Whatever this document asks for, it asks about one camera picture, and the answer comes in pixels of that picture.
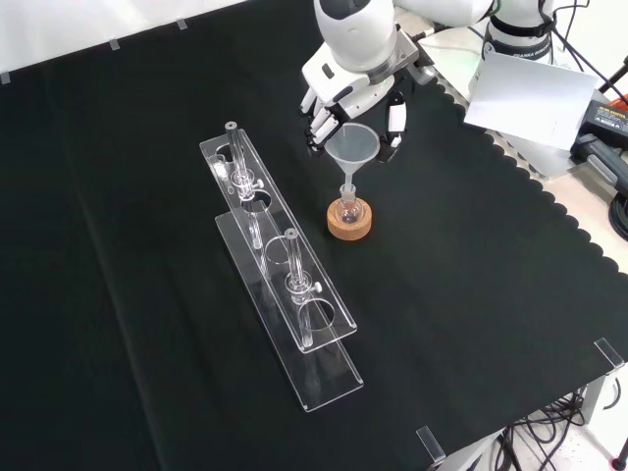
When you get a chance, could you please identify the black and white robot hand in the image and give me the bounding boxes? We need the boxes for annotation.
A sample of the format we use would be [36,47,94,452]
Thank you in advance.
[297,44,409,164]

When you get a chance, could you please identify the translucent plastic funnel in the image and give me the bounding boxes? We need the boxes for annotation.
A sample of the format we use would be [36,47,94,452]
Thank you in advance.
[326,123,381,198]

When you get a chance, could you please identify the glass round-bottom flask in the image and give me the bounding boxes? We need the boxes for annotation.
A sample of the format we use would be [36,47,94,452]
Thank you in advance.
[337,188,365,227]

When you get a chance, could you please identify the clear acrylic funnel stand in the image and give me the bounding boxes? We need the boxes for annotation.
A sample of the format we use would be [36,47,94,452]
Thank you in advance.
[198,121,365,414]

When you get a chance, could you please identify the pale board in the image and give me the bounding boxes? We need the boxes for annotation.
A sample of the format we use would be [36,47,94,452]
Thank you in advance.
[462,49,602,151]

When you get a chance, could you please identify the black bench cloth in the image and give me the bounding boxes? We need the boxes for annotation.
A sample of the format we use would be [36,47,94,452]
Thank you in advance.
[0,0,628,471]

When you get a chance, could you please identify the black tripod leg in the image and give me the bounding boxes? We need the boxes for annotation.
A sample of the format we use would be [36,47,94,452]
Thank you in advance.
[596,52,628,102]

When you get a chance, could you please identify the clear cloth clip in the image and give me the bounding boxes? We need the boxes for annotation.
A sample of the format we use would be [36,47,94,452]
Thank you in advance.
[593,338,628,378]
[415,425,447,466]

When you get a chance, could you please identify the white table leg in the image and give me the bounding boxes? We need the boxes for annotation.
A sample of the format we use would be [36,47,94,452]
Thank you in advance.
[582,371,620,429]

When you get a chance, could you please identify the grey metal wrist camera mount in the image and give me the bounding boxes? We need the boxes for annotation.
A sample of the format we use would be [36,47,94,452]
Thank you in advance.
[391,29,437,88]

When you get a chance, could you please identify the cork ring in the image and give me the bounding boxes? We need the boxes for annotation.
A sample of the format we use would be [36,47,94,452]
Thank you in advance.
[326,195,375,242]

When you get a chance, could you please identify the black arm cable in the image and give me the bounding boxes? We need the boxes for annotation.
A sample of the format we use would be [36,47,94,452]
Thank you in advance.
[536,0,615,93]

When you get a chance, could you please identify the black device with cables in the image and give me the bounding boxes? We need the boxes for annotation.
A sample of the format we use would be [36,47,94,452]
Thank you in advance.
[572,134,628,197]

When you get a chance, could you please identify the black floor cable bundle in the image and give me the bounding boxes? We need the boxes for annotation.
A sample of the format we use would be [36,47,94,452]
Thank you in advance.
[490,387,628,471]

